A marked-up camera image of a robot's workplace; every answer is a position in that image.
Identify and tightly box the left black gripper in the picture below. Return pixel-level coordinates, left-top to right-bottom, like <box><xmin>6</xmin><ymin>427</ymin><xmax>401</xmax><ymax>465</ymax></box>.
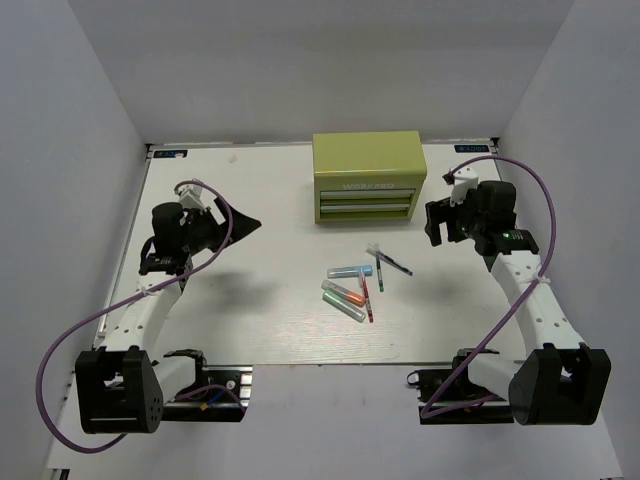
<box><xmin>181</xmin><ymin>197</ymin><xmax>262</xmax><ymax>256</ymax></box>

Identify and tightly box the blue pen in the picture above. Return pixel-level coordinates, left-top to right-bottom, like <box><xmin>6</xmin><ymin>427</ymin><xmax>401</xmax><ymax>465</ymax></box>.
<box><xmin>367</xmin><ymin>244</ymin><xmax>414</xmax><ymax>276</ymax></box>

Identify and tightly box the green pen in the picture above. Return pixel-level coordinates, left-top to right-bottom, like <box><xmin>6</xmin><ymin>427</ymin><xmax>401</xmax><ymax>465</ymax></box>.
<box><xmin>375</xmin><ymin>253</ymin><xmax>385</xmax><ymax>293</ymax></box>

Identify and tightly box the red pen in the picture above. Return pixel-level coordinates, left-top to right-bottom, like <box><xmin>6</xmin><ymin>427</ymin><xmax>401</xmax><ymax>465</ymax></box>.
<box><xmin>359</xmin><ymin>269</ymin><xmax>374</xmax><ymax>323</ymax></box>

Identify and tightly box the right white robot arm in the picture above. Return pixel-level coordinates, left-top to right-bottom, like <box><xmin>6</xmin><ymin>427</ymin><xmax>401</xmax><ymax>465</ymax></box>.
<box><xmin>421</xmin><ymin>178</ymin><xmax>611</xmax><ymax>425</ymax></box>

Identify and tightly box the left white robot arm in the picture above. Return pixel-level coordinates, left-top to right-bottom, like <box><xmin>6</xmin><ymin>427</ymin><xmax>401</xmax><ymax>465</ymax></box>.
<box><xmin>75</xmin><ymin>200</ymin><xmax>261</xmax><ymax>434</ymax></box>

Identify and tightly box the right blue corner label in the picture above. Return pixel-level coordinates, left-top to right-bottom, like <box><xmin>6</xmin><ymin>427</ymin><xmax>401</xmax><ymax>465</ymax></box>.
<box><xmin>454</xmin><ymin>144</ymin><xmax>490</xmax><ymax>154</ymax></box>

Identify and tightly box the blue corner label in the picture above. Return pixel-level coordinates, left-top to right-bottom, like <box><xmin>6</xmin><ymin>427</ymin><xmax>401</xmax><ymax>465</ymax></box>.
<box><xmin>153</xmin><ymin>149</ymin><xmax>188</xmax><ymax>159</ymax></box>
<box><xmin>454</xmin><ymin>144</ymin><xmax>490</xmax><ymax>154</ymax></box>

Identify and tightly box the left blue corner label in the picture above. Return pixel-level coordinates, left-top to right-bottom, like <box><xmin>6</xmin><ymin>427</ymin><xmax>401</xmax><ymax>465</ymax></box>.
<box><xmin>153</xmin><ymin>149</ymin><xmax>188</xmax><ymax>159</ymax></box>

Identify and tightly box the green metal drawer chest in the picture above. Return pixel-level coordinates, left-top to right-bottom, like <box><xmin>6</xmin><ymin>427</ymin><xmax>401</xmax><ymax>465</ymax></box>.
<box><xmin>312</xmin><ymin>131</ymin><xmax>427</xmax><ymax>223</ymax></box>

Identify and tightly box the blue highlighter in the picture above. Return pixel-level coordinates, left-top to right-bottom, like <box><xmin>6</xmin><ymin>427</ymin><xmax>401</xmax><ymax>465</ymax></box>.
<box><xmin>327</xmin><ymin>265</ymin><xmax>373</xmax><ymax>279</ymax></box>

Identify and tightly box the orange highlighter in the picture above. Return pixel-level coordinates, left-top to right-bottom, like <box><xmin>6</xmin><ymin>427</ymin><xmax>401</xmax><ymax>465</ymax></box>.
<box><xmin>321</xmin><ymin>280</ymin><xmax>365</xmax><ymax>307</ymax></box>

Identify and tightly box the green highlighter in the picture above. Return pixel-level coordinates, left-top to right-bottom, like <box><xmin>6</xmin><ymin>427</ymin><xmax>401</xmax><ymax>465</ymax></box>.
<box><xmin>322</xmin><ymin>290</ymin><xmax>366</xmax><ymax>323</ymax></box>

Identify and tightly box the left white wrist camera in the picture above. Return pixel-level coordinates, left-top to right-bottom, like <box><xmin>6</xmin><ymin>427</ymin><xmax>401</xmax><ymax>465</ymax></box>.
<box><xmin>175</xmin><ymin>184</ymin><xmax>206</xmax><ymax>210</ymax></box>

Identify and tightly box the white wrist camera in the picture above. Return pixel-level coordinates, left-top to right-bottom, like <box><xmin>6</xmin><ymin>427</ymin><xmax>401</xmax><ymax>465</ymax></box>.
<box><xmin>443</xmin><ymin>166</ymin><xmax>479</xmax><ymax>207</ymax></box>
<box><xmin>175</xmin><ymin>184</ymin><xmax>206</xmax><ymax>210</ymax></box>

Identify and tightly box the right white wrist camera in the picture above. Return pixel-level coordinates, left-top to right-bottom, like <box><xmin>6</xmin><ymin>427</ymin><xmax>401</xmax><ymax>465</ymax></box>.
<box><xmin>443</xmin><ymin>166</ymin><xmax>479</xmax><ymax>207</ymax></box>

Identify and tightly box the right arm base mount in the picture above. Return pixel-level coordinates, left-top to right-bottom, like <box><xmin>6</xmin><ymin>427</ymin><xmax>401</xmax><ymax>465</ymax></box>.
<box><xmin>406</xmin><ymin>349</ymin><xmax>514</xmax><ymax>425</ymax></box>

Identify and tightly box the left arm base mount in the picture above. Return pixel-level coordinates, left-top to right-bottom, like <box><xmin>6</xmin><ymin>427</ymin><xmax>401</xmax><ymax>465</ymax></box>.
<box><xmin>152</xmin><ymin>349</ymin><xmax>253</xmax><ymax>423</ymax></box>

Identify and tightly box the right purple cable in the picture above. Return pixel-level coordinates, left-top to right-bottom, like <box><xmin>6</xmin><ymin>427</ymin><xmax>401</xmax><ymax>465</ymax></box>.
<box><xmin>420</xmin><ymin>156</ymin><xmax>558</xmax><ymax>419</ymax></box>

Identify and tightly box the purple cable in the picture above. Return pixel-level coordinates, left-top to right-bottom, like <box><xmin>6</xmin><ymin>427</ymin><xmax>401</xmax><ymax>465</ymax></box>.
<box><xmin>37</xmin><ymin>179</ymin><xmax>249</xmax><ymax>454</ymax></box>
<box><xmin>420</xmin><ymin>156</ymin><xmax>558</xmax><ymax>419</ymax></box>

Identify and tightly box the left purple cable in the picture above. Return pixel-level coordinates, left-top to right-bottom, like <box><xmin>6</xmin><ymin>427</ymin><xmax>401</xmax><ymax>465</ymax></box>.
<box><xmin>37</xmin><ymin>179</ymin><xmax>249</xmax><ymax>454</ymax></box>

